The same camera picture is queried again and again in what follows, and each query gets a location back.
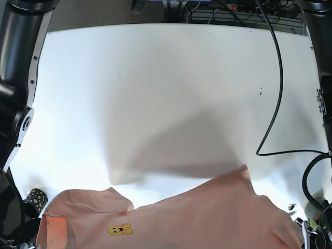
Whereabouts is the grey plant pot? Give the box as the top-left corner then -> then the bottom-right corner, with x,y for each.
304,201 -> 321,222

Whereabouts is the black dotted cup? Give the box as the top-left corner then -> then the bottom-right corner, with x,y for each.
23,188 -> 48,218

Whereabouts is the salmon pink T-shirt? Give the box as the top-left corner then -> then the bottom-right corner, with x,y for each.
37,166 -> 303,248

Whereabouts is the right silver table grommet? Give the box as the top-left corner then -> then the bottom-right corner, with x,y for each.
287,203 -> 297,215

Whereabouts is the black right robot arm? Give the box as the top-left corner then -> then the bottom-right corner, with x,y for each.
1,1 -> 58,248

